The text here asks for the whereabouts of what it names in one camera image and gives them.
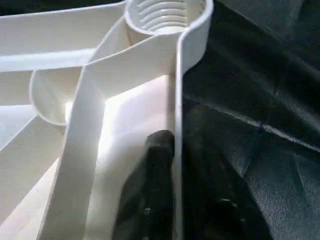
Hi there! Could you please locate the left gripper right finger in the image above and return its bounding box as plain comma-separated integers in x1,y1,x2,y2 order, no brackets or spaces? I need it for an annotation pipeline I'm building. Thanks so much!
181,142,275,240

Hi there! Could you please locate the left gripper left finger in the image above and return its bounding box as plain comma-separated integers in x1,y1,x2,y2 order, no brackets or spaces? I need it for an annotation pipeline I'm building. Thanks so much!
112,130,177,240

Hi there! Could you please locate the white plastic table top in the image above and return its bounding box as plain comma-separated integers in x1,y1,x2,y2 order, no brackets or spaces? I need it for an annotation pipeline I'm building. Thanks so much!
0,0,215,240

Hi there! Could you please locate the black table mat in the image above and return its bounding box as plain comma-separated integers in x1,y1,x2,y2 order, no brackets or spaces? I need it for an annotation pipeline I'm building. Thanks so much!
177,0,320,240

